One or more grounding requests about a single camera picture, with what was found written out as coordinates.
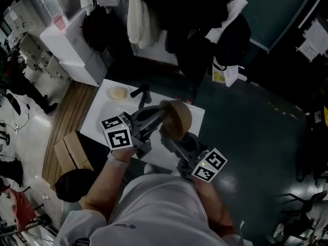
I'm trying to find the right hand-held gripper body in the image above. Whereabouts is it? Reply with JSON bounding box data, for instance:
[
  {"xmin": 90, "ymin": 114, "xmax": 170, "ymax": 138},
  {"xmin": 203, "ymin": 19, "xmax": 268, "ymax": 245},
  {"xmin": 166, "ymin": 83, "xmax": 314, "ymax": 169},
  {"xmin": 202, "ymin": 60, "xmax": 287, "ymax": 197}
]
[{"xmin": 176, "ymin": 147, "xmax": 228, "ymax": 183}]

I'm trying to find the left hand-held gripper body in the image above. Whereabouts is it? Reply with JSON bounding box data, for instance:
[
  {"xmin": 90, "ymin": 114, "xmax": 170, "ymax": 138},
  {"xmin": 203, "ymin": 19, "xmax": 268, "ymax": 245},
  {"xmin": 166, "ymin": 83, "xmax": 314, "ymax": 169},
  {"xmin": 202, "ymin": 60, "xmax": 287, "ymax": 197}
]
[{"xmin": 99, "ymin": 111, "xmax": 152, "ymax": 160}]

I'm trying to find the brown wooden bowl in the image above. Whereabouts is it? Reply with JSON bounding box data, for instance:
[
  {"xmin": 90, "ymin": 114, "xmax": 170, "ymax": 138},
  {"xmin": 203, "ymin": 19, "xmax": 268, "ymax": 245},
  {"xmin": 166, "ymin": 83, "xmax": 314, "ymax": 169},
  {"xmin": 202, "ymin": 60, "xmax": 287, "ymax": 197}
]
[{"xmin": 158, "ymin": 99, "xmax": 193, "ymax": 142}]

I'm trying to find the person's right forearm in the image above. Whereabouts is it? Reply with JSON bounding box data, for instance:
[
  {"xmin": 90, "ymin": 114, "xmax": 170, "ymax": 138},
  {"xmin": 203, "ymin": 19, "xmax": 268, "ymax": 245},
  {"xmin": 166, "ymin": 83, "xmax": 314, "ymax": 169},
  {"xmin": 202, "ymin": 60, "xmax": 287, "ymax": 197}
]
[{"xmin": 191, "ymin": 175, "xmax": 236, "ymax": 237}]

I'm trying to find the person's left forearm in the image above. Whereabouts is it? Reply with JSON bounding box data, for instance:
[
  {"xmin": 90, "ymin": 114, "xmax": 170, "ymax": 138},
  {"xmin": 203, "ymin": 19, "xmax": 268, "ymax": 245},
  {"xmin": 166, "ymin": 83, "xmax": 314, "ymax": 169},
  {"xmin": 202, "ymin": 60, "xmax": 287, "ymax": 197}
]
[{"xmin": 83, "ymin": 147, "xmax": 136, "ymax": 221}]

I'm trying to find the black faucet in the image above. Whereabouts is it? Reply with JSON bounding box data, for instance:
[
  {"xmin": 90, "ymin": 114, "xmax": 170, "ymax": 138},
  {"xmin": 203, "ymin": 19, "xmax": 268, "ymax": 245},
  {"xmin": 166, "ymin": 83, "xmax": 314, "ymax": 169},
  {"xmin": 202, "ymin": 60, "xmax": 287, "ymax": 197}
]
[{"xmin": 130, "ymin": 83, "xmax": 152, "ymax": 110}]

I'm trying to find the white sink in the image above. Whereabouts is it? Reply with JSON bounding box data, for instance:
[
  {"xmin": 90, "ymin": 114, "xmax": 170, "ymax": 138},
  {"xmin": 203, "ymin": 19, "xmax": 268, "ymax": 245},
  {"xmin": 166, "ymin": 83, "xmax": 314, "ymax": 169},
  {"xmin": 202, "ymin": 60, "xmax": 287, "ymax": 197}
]
[{"xmin": 79, "ymin": 78, "xmax": 206, "ymax": 173}]

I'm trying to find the white wristband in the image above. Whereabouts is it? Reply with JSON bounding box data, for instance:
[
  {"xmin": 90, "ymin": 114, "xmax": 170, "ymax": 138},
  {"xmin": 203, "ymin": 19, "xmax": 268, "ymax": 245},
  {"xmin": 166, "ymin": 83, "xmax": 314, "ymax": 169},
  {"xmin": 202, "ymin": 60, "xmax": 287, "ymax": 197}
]
[{"xmin": 107, "ymin": 150, "xmax": 130, "ymax": 169}]

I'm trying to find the yellow soap bar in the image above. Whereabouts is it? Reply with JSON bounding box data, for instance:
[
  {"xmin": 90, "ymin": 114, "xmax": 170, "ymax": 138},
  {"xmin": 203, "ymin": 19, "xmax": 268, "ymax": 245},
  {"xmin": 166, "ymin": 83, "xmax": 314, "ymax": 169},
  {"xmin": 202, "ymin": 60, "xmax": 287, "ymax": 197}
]
[{"xmin": 110, "ymin": 86, "xmax": 127, "ymax": 99}]

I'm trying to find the clear soap dish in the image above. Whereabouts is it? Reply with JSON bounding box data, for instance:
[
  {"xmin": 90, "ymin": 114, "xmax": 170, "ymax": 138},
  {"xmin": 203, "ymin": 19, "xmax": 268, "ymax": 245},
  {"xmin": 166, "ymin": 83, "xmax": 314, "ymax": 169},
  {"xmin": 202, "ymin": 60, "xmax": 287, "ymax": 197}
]
[{"xmin": 106, "ymin": 85, "xmax": 131, "ymax": 103}]

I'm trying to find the wooden slat platform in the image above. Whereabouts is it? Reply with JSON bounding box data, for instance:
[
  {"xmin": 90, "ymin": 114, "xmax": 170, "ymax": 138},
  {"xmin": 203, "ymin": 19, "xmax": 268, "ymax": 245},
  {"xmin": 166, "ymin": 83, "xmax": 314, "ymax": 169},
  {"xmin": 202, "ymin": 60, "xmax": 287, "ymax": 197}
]
[{"xmin": 42, "ymin": 82, "xmax": 97, "ymax": 192}]

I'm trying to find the person's white shirt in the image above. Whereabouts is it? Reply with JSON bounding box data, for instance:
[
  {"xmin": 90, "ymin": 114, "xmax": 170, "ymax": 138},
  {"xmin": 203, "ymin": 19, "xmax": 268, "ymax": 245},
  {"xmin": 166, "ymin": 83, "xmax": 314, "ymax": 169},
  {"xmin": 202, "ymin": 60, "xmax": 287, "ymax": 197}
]
[{"xmin": 53, "ymin": 174, "xmax": 254, "ymax": 246}]

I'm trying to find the black round stool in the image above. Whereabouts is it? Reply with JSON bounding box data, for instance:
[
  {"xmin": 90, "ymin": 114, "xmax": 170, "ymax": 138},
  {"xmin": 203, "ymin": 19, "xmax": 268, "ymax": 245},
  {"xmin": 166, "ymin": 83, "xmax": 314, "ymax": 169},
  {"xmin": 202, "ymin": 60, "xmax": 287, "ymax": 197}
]
[
  {"xmin": 5, "ymin": 93, "xmax": 23, "ymax": 116},
  {"xmin": 54, "ymin": 168, "xmax": 98, "ymax": 203}
]

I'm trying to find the dark grey hanging garment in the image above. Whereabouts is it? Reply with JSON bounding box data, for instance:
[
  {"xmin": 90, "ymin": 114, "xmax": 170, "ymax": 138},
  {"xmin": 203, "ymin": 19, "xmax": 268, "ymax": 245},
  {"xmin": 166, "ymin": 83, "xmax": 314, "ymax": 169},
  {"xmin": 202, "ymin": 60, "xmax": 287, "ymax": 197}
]
[{"xmin": 165, "ymin": 27, "xmax": 218, "ymax": 92}]

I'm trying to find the white paper bag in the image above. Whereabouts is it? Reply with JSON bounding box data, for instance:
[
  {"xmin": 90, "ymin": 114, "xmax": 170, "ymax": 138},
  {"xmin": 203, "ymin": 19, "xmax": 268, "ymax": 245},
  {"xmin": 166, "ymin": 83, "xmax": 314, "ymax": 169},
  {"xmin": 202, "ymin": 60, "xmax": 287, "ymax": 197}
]
[{"xmin": 212, "ymin": 56, "xmax": 248, "ymax": 88}]

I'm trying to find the white coat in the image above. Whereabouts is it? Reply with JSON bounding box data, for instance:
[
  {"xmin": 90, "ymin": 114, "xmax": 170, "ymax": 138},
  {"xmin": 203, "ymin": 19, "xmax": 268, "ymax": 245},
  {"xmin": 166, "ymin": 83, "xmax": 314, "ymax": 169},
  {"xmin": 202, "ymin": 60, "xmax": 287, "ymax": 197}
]
[{"xmin": 127, "ymin": 0, "xmax": 165, "ymax": 50}]

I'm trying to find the black metal chair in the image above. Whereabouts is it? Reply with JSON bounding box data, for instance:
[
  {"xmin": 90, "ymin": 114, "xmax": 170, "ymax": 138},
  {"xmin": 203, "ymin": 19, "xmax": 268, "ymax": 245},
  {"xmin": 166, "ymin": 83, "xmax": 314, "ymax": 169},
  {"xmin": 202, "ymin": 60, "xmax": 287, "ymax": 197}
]
[{"xmin": 273, "ymin": 192, "xmax": 321, "ymax": 243}]

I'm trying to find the black office chair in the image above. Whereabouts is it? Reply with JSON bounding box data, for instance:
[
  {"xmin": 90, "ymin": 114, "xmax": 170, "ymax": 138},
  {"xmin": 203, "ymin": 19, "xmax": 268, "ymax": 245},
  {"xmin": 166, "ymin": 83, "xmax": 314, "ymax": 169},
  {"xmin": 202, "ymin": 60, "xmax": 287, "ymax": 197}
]
[{"xmin": 294, "ymin": 127, "xmax": 328, "ymax": 183}]

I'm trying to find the navy backpack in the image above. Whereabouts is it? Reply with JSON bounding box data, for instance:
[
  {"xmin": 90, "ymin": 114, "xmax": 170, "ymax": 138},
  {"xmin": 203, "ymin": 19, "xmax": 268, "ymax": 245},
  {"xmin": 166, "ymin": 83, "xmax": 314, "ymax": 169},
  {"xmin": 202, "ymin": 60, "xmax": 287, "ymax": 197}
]
[{"xmin": 217, "ymin": 14, "xmax": 252, "ymax": 66}]

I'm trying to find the white cabinet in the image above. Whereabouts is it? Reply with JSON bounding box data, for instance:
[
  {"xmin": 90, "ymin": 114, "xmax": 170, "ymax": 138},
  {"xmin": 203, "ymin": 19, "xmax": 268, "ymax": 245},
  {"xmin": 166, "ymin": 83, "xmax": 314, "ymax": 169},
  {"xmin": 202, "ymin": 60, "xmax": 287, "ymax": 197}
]
[{"xmin": 39, "ymin": 9, "xmax": 113, "ymax": 88}]

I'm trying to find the black stand base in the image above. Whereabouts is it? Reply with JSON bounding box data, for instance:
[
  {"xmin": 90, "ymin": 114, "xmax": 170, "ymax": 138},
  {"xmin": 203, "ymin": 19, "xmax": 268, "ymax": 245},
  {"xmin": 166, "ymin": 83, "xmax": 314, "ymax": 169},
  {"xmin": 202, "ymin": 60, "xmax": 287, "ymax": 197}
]
[{"xmin": 0, "ymin": 131, "xmax": 11, "ymax": 146}]

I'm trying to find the black bag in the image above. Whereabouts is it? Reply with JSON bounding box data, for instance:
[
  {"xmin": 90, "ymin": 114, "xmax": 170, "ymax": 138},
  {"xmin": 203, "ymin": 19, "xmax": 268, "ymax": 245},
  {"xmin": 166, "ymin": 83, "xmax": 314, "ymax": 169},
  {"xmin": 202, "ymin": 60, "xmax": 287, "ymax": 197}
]
[{"xmin": 0, "ymin": 159, "xmax": 24, "ymax": 187}]

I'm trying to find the black tripod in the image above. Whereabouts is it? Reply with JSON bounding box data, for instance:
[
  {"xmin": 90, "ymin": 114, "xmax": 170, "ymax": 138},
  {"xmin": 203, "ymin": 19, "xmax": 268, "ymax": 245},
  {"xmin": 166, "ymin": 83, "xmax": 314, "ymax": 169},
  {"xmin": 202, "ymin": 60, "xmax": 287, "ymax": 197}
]
[{"xmin": 15, "ymin": 213, "xmax": 58, "ymax": 240}]

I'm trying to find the black coat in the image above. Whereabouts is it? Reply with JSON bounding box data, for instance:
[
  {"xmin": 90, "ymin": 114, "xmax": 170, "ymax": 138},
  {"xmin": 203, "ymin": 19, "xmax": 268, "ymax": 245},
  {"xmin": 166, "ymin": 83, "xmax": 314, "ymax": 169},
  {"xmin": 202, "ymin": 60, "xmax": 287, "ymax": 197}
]
[{"xmin": 140, "ymin": 0, "xmax": 239, "ymax": 30}]

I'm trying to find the red pleated fabric item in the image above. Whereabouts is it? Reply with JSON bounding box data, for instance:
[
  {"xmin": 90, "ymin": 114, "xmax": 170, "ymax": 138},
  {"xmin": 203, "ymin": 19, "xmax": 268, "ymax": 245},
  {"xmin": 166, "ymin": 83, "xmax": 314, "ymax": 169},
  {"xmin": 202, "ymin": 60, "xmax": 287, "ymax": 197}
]
[{"xmin": 5, "ymin": 187, "xmax": 36, "ymax": 232}]

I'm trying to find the pink cup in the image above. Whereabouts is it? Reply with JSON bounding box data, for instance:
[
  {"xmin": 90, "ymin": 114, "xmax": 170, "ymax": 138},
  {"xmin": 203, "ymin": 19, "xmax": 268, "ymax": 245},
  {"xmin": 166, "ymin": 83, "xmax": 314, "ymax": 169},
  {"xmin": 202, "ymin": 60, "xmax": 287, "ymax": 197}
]
[{"xmin": 52, "ymin": 15, "xmax": 67, "ymax": 31}]

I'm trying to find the white thin garment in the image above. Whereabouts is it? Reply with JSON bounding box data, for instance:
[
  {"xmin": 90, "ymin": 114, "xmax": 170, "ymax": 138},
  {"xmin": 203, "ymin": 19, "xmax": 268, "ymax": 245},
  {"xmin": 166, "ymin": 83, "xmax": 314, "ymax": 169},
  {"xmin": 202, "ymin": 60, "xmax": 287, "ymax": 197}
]
[{"xmin": 204, "ymin": 0, "xmax": 249, "ymax": 44}]

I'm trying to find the white paper notice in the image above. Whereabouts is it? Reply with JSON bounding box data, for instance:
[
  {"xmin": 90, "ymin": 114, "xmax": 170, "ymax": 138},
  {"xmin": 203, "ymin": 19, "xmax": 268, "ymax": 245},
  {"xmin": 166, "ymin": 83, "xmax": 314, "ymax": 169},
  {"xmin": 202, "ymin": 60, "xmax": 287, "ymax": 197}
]
[
  {"xmin": 296, "ymin": 39, "xmax": 321, "ymax": 63},
  {"xmin": 303, "ymin": 19, "xmax": 328, "ymax": 48}
]

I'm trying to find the grey locker cabinet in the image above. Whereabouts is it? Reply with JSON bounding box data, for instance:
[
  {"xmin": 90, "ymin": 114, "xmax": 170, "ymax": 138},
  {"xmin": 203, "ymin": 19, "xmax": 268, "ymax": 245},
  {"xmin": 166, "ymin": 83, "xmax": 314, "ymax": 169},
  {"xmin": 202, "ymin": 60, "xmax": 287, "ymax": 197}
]
[{"xmin": 4, "ymin": 0, "xmax": 71, "ymax": 84}]

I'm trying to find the black framed glass door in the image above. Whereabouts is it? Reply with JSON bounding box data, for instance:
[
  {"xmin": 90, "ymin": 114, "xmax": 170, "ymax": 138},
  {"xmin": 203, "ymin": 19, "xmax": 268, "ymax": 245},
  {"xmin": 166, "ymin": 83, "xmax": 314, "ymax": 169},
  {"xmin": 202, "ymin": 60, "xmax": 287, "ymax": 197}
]
[{"xmin": 240, "ymin": 0, "xmax": 328, "ymax": 69}]

